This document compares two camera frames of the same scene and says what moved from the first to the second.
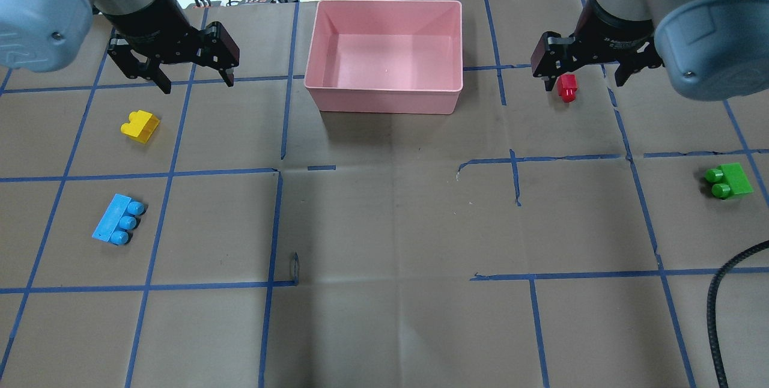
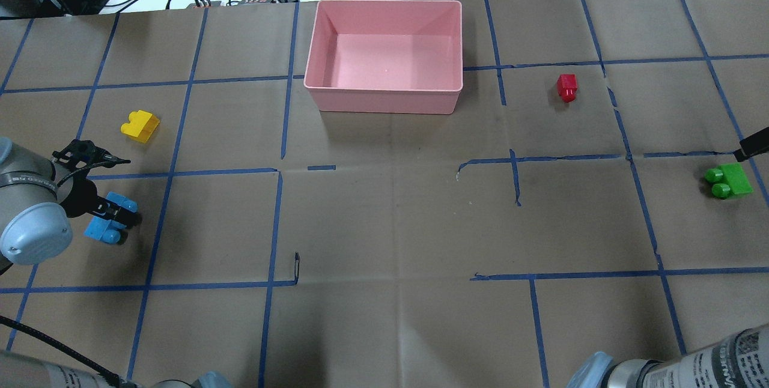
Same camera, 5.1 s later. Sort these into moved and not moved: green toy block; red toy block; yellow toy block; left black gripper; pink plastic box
Moved: left black gripper
Not moved: green toy block; yellow toy block; pink plastic box; red toy block
